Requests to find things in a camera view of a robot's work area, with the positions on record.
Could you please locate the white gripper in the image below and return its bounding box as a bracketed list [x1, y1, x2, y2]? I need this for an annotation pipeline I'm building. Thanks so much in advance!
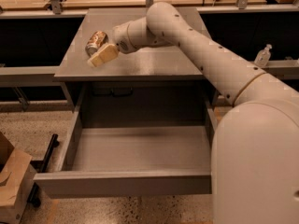
[87, 24, 136, 67]

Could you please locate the orange soda can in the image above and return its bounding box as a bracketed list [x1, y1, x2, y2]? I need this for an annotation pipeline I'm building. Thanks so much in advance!
[85, 31, 108, 56]

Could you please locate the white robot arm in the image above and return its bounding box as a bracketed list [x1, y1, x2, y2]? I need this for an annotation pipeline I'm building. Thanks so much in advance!
[88, 2, 299, 224]

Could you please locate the open grey top drawer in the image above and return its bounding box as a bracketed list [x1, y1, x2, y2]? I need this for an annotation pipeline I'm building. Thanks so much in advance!
[35, 87, 214, 198]

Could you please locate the grey cabinet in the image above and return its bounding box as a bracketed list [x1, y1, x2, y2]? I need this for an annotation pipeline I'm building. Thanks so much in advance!
[54, 7, 230, 129]

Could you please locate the clear sanitizer bottle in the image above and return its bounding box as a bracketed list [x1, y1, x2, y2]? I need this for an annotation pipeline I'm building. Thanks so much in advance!
[254, 44, 272, 68]

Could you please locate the cardboard box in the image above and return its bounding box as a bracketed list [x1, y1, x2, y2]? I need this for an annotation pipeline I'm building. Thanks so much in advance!
[0, 133, 36, 224]

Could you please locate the black cart frame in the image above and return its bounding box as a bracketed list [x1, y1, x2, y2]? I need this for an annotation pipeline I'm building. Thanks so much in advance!
[27, 133, 59, 208]

